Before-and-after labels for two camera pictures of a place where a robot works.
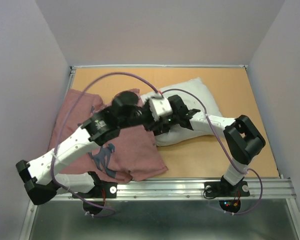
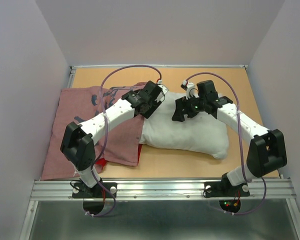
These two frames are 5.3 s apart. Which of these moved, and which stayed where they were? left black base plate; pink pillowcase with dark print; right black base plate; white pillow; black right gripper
Moved: white pillow; black right gripper; pink pillowcase with dark print
Stayed: right black base plate; left black base plate
